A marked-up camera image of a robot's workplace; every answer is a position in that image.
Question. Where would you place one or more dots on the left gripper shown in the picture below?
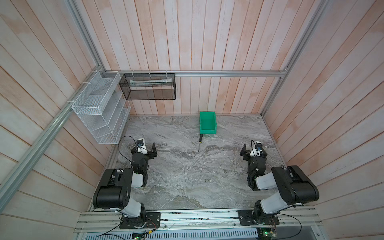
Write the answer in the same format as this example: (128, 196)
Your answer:
(150, 153)

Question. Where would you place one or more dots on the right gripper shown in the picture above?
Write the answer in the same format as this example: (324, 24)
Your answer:
(248, 153)

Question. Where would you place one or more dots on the black handled screwdriver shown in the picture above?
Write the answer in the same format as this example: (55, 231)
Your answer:
(200, 141)

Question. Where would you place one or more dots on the green plastic bin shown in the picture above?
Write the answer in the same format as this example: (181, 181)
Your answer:
(208, 123)

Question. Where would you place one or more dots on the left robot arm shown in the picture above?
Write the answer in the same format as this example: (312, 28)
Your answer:
(114, 189)

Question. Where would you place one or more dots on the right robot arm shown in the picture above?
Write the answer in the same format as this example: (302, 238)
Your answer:
(293, 185)

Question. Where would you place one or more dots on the black mesh basket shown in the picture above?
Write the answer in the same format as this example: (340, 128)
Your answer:
(138, 87)

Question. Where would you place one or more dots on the white vent grille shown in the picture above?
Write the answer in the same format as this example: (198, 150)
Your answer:
(208, 234)

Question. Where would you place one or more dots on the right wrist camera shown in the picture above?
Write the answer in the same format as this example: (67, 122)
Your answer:
(259, 146)

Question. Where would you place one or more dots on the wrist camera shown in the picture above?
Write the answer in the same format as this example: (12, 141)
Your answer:
(140, 143)
(259, 146)

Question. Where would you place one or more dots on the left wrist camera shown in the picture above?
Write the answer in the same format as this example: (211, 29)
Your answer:
(140, 143)

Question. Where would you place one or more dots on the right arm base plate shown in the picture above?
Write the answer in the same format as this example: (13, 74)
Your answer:
(253, 218)

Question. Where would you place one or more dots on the white wire shelf rack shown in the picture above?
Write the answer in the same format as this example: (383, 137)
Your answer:
(102, 108)

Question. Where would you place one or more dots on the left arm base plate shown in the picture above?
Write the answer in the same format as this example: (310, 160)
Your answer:
(144, 221)

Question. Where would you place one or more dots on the horizontal aluminium wall rail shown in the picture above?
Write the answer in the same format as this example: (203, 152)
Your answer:
(274, 74)

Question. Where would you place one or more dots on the aluminium front rail frame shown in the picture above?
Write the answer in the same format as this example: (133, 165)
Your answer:
(300, 223)

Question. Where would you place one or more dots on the left wall aluminium rail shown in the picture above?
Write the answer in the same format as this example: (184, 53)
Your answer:
(22, 169)

